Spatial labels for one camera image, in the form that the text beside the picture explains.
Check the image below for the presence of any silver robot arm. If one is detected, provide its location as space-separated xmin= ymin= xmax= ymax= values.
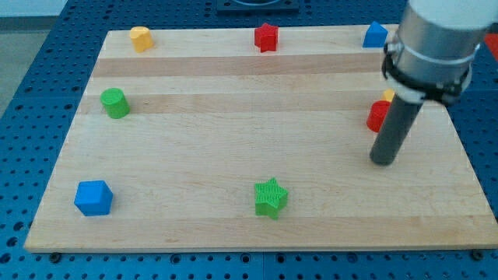
xmin=383 ymin=0 xmax=497 ymax=105

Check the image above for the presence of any green star block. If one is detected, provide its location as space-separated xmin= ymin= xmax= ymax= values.
xmin=254 ymin=177 xmax=288 ymax=220

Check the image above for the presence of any red star block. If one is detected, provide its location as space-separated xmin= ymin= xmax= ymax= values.
xmin=254 ymin=23 xmax=279 ymax=52

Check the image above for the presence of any wooden board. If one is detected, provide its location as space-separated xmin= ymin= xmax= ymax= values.
xmin=25 ymin=26 xmax=497 ymax=253

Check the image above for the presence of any red cylinder block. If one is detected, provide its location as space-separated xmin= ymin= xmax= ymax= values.
xmin=366 ymin=100 xmax=391 ymax=132

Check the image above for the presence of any green cylinder block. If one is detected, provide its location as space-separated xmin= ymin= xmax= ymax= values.
xmin=100 ymin=88 xmax=130 ymax=119

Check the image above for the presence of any yellow block behind rod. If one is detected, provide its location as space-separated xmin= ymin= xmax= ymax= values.
xmin=381 ymin=89 xmax=395 ymax=103

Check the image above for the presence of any yellow heart block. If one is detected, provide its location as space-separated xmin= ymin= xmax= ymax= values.
xmin=129 ymin=26 xmax=154 ymax=53

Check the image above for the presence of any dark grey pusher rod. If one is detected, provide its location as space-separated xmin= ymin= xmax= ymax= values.
xmin=370 ymin=96 xmax=422 ymax=166

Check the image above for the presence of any blue cube block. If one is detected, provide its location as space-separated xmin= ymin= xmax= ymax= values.
xmin=74 ymin=180 xmax=114 ymax=216

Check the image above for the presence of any red object at edge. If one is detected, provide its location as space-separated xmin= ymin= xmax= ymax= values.
xmin=485 ymin=33 xmax=498 ymax=61

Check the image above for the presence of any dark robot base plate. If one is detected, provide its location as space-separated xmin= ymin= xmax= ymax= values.
xmin=215 ymin=0 xmax=300 ymax=13

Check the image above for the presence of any black cable clamp ring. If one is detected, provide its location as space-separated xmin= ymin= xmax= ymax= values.
xmin=381 ymin=41 xmax=480 ymax=107

